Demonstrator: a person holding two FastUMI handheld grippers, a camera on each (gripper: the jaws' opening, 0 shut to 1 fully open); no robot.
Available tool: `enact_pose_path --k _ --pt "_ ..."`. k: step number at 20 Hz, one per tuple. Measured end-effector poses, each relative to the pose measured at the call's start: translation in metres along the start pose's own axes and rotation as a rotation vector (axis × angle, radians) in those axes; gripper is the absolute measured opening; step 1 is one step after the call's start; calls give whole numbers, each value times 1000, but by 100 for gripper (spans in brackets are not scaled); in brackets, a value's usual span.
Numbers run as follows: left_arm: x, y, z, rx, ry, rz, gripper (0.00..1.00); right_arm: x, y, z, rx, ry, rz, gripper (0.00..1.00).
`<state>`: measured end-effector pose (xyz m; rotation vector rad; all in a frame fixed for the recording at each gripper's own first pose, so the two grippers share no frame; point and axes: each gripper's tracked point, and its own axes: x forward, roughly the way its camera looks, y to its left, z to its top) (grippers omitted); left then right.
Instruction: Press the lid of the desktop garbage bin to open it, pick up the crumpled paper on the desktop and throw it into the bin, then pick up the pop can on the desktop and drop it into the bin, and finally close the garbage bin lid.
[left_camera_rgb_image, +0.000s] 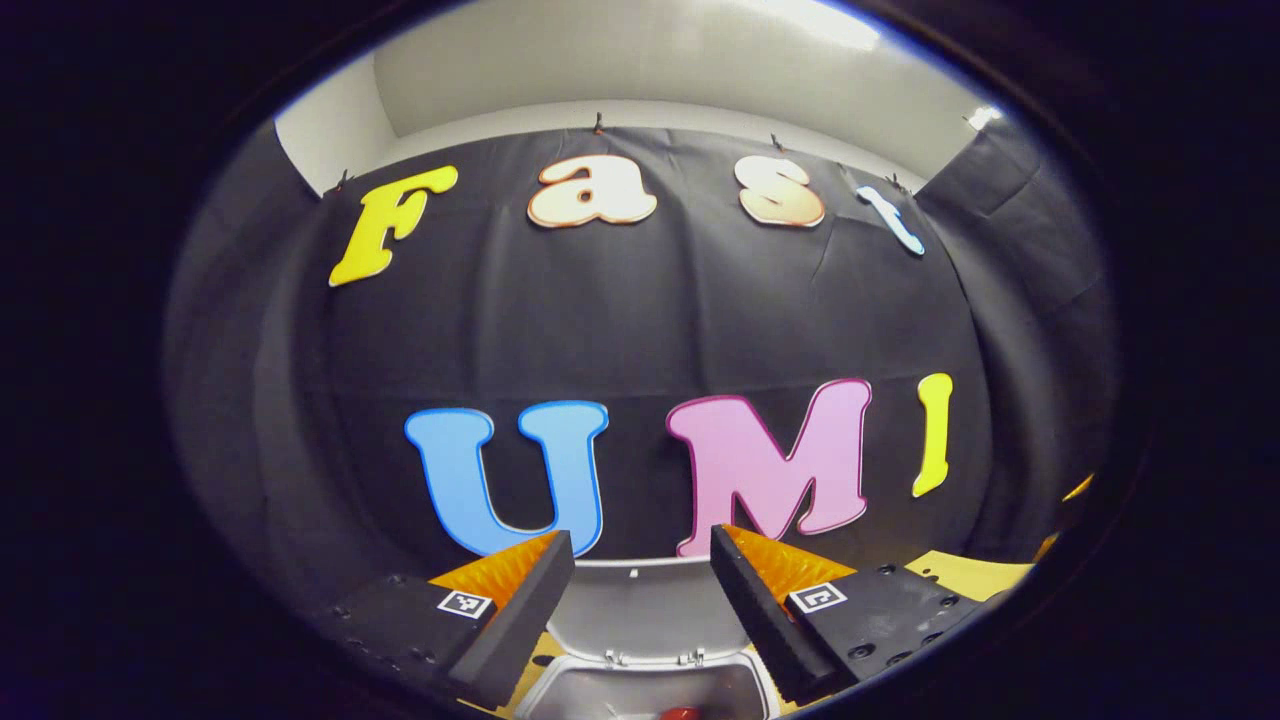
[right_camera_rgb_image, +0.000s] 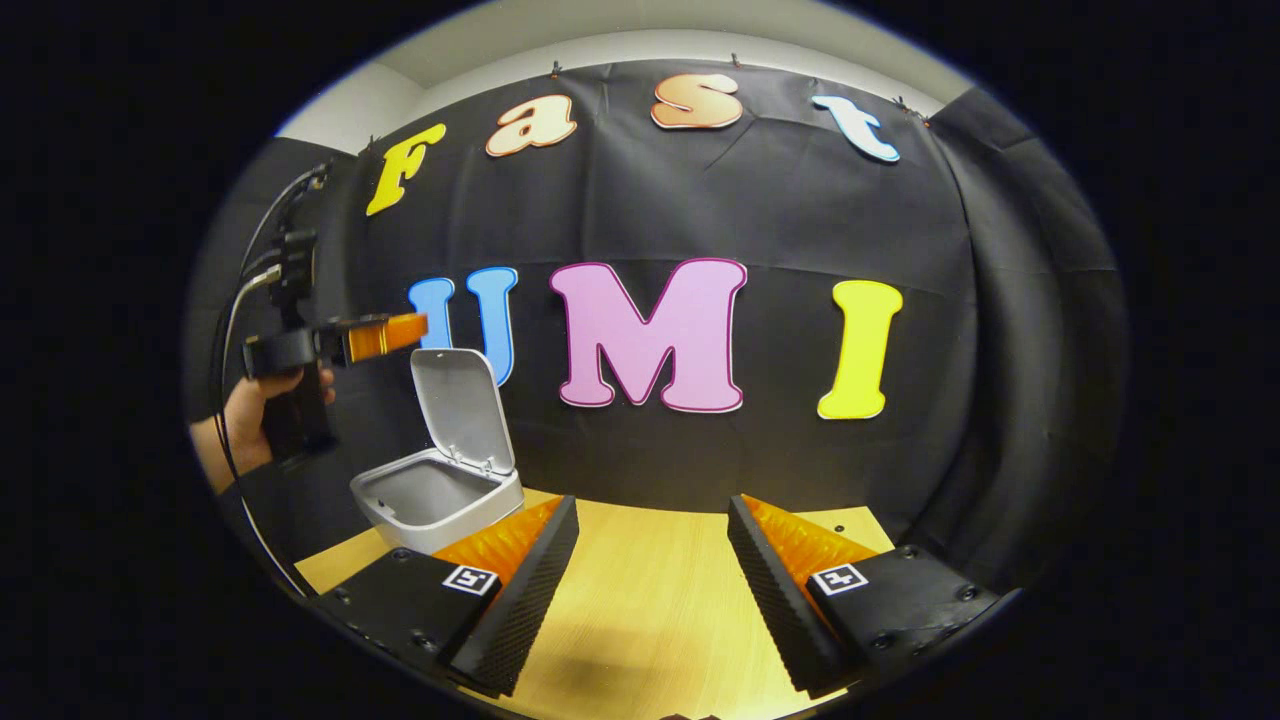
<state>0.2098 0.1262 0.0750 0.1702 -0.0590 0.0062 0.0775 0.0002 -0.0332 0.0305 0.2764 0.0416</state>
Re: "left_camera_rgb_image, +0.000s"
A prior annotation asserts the white desktop garbage bin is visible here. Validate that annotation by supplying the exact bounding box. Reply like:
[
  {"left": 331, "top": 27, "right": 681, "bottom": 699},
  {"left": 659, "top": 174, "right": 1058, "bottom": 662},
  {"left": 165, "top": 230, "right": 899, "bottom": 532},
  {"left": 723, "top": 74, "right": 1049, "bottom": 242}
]
[{"left": 515, "top": 555, "right": 783, "bottom": 720}]

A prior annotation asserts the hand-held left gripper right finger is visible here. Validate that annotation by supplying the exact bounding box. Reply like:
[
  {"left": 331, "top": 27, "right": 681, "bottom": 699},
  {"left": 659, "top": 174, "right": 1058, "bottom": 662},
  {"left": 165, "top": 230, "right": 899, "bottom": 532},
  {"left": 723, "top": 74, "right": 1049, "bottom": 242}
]
[{"left": 708, "top": 523, "right": 986, "bottom": 704}]

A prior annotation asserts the black backdrop cloth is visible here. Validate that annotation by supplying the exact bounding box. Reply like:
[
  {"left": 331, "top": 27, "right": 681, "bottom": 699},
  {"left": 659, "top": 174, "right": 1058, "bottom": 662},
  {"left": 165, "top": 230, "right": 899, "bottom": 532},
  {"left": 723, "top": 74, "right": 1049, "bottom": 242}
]
[{"left": 165, "top": 120, "right": 1121, "bottom": 611}]

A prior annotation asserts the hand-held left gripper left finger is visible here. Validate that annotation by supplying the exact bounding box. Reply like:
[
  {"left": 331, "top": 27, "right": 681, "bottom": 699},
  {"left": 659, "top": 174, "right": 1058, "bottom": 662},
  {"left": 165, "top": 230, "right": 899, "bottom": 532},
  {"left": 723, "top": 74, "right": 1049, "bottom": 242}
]
[{"left": 325, "top": 530, "right": 578, "bottom": 711}]

